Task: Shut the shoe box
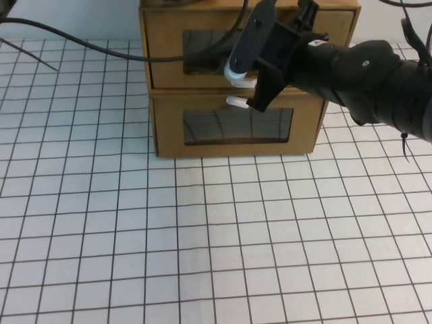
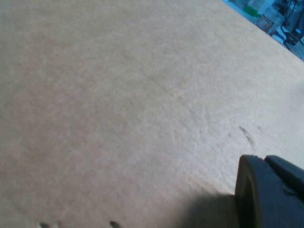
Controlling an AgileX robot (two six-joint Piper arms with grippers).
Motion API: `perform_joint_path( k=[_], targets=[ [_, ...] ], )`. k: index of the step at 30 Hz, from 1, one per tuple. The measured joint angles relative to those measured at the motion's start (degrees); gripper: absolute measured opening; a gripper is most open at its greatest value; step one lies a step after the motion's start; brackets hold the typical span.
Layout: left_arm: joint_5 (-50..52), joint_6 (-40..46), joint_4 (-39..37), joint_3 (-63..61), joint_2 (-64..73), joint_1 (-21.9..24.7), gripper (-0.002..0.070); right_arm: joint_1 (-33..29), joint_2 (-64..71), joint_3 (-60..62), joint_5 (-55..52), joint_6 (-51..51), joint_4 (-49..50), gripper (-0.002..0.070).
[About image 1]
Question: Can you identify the thin grey cable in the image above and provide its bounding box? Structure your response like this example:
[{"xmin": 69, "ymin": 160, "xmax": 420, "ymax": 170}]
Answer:
[{"xmin": 380, "ymin": 0, "xmax": 432, "ymax": 9}]

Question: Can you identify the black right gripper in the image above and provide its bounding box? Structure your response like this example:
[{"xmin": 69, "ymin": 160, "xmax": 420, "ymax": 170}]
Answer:
[{"xmin": 188, "ymin": 0, "xmax": 329, "ymax": 113}]

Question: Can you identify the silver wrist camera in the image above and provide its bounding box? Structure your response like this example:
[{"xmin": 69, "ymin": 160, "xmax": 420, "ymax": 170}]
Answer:
[{"xmin": 223, "ymin": 62, "xmax": 249, "ymax": 85}]

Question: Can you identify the black zip tie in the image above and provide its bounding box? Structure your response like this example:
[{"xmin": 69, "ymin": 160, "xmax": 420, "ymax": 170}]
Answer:
[{"xmin": 400, "ymin": 132, "xmax": 413, "ymax": 164}]

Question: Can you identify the dark camera mounting plate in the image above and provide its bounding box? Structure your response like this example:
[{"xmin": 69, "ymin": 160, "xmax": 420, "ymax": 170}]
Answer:
[{"xmin": 229, "ymin": 0, "xmax": 278, "ymax": 74}]

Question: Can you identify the thick black cable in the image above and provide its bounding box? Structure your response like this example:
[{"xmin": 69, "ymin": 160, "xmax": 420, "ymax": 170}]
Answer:
[{"xmin": 0, "ymin": 0, "xmax": 250, "ymax": 63}]

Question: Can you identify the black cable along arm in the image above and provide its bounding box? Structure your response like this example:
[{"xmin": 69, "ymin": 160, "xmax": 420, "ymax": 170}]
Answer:
[{"xmin": 400, "ymin": 16, "xmax": 432, "ymax": 70}]

